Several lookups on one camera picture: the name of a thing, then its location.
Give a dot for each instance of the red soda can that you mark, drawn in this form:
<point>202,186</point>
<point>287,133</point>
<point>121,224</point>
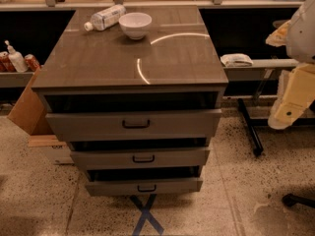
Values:
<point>32,62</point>
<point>4,59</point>

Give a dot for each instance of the grey top drawer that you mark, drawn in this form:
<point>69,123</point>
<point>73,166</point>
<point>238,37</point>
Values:
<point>119,126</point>

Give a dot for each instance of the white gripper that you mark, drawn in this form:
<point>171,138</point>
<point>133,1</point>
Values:
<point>302,36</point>

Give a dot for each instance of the black table leg frame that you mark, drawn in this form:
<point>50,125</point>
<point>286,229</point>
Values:
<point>252,123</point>

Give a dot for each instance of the grey bottom drawer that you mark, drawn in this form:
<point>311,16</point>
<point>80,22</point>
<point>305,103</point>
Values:
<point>144,187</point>

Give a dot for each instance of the folded white cloth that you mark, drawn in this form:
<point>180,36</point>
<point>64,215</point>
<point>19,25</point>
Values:
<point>236,60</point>

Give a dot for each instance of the black chair base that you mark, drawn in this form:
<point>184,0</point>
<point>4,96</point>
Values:
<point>290,200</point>

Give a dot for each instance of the brown cardboard box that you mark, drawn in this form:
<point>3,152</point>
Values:
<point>29,113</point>

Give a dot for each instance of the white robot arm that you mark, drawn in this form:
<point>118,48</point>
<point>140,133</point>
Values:
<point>300,40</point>

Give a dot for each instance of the grey side shelf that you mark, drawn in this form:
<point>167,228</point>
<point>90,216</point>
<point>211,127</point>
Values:
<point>262,68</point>
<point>14,80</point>

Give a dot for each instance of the grey drawer cabinet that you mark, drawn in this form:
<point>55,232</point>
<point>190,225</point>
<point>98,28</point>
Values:
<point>175,67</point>

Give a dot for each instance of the grey drawer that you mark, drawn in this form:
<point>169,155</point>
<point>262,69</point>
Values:
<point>140,158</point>
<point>144,187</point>
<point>119,126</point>

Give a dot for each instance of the white ceramic bowl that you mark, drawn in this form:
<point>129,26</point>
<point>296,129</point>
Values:
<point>135,25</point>

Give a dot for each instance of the grey side shelf right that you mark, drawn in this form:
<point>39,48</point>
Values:
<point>262,68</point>

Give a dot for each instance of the grey side shelf left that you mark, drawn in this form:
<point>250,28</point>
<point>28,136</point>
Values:
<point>14,80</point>

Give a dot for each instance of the clear plastic water bottle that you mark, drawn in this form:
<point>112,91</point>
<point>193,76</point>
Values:
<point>105,19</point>

